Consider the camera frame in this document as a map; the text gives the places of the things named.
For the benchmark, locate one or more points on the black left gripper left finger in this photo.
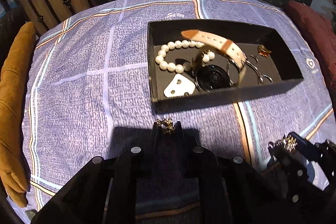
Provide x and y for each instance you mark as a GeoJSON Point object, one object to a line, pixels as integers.
{"type": "Point", "coordinates": [104, 190]}

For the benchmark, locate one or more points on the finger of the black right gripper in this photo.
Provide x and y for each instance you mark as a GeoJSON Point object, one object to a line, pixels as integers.
{"type": "Point", "coordinates": [304, 147]}
{"type": "Point", "coordinates": [285, 158]}

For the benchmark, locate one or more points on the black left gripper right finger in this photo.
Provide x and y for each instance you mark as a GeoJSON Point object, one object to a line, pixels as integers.
{"type": "Point", "coordinates": [229, 190]}

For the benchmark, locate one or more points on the silver ring gold charm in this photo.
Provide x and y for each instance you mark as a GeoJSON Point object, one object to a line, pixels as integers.
{"type": "Point", "coordinates": [288, 143]}

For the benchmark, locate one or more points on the gold ornate earring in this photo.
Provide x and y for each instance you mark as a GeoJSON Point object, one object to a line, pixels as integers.
{"type": "Point", "coordinates": [166, 125]}

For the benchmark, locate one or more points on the white earring card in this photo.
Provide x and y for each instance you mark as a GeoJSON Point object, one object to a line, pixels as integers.
{"type": "Point", "coordinates": [179, 86]}

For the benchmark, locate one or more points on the black jewelry tray box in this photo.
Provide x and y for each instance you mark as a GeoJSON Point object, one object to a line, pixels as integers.
{"type": "Point", "coordinates": [267, 77]}

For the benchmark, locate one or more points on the mustard yellow cushion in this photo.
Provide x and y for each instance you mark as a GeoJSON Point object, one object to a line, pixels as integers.
{"type": "Point", "coordinates": [14, 74]}

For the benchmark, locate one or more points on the gold brown brooch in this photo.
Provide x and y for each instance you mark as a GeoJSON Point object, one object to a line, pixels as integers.
{"type": "Point", "coordinates": [262, 51]}

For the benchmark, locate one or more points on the black round beaded ornament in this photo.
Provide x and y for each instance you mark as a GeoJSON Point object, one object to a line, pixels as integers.
{"type": "Point", "coordinates": [212, 77]}

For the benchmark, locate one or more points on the dark red pillow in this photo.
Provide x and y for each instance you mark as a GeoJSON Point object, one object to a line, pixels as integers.
{"type": "Point", "coordinates": [318, 33]}

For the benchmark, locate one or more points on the purple patterned bed sheet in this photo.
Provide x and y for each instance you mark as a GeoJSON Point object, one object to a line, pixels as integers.
{"type": "Point", "coordinates": [88, 87]}

